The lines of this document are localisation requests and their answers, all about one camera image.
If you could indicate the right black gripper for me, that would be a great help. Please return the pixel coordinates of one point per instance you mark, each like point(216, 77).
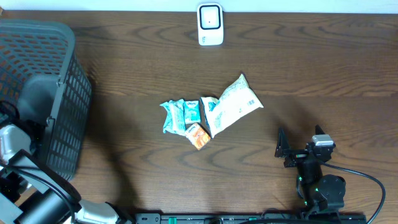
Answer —
point(283, 149)

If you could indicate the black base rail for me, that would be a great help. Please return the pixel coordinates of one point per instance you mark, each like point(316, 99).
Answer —
point(269, 217)

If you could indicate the large white snack bag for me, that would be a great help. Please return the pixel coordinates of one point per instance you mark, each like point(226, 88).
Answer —
point(236, 101)

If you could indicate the white barcode scanner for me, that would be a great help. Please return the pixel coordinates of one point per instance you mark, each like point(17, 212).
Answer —
point(210, 24)

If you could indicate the orange small snack pack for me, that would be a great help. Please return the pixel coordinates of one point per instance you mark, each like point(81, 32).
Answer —
point(197, 136)

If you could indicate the teal white tissue pack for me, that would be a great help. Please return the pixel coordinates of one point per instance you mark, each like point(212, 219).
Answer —
point(175, 120)

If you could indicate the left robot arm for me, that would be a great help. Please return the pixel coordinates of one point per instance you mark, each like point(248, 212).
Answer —
point(30, 191)

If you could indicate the grey plastic shopping basket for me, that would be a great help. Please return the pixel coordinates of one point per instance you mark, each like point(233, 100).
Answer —
point(41, 75)

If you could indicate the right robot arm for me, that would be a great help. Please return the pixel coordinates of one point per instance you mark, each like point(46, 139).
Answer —
point(321, 193)

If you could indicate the small teal tissue pack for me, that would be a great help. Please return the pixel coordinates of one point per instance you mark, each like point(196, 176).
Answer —
point(192, 112)

